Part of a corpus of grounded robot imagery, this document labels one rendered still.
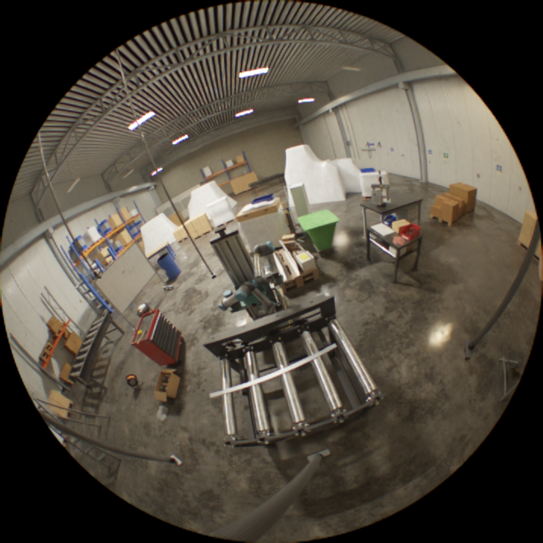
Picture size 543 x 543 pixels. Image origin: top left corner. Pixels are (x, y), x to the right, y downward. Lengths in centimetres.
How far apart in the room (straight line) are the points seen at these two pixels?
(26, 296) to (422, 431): 1231
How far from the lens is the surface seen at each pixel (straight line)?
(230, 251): 205
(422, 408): 259
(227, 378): 181
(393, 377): 254
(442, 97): 1088
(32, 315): 1061
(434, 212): 622
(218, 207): 921
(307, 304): 159
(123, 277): 559
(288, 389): 153
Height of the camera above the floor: 235
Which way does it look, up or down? 34 degrees down
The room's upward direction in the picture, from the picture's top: 22 degrees counter-clockwise
